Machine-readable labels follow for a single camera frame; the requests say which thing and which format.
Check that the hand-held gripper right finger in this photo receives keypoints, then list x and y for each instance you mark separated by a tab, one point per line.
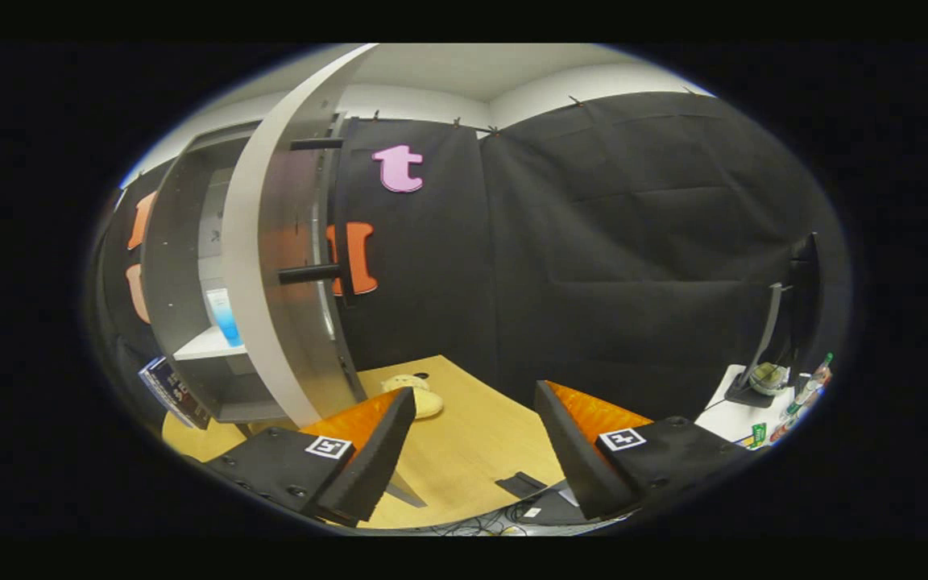
573	451

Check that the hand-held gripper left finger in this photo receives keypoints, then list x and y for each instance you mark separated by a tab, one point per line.
367	459

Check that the blue white cosmetic tube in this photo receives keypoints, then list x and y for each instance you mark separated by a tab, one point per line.
226	322

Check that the beige cabinet door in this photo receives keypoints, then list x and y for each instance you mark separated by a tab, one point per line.
271	242

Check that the flat black pad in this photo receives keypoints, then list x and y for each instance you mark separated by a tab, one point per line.
520	485

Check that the dark device white label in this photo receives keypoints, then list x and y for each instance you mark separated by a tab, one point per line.
553	511

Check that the yellow plush toy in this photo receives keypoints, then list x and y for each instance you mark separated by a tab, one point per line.
428	403

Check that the white side table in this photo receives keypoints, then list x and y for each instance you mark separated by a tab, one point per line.
726	419

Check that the small green packet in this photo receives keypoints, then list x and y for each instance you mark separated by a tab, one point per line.
759	435

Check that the round greenish bowl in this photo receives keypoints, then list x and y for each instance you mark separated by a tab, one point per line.
770	379

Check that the black backdrop cloth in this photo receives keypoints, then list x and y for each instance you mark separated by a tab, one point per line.
633	242

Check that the clear bottle green cap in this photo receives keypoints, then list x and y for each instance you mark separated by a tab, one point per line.
814	379

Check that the grey cabinet body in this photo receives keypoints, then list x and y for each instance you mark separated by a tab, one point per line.
170	282

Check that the black monitor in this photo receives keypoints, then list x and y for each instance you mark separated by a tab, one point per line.
802	306

